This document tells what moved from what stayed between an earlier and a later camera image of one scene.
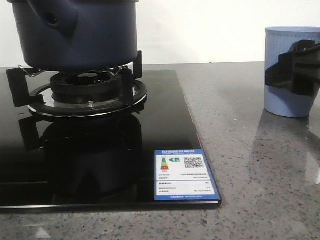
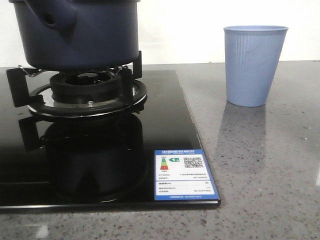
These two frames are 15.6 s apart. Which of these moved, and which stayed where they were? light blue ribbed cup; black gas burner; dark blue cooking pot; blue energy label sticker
Moved: light blue ribbed cup
Stayed: blue energy label sticker; black gas burner; dark blue cooking pot
